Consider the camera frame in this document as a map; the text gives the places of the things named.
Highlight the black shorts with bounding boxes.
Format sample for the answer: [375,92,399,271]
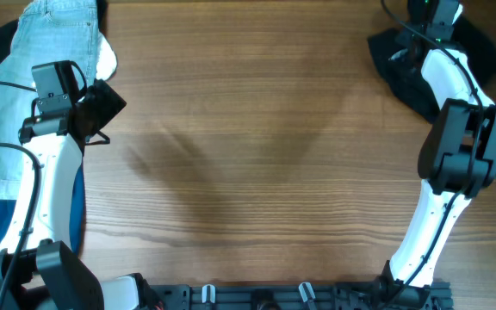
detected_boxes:
[367,16,496,123]

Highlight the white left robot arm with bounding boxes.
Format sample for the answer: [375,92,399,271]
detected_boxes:
[0,80,156,309]

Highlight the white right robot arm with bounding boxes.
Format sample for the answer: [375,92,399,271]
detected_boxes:
[368,25,496,307]

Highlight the white cloth item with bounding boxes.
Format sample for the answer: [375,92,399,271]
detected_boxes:
[96,32,118,81]

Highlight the light blue denim shorts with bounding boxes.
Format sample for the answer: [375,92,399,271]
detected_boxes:
[0,0,107,200]

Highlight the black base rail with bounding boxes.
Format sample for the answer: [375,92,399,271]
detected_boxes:
[148,282,454,310]

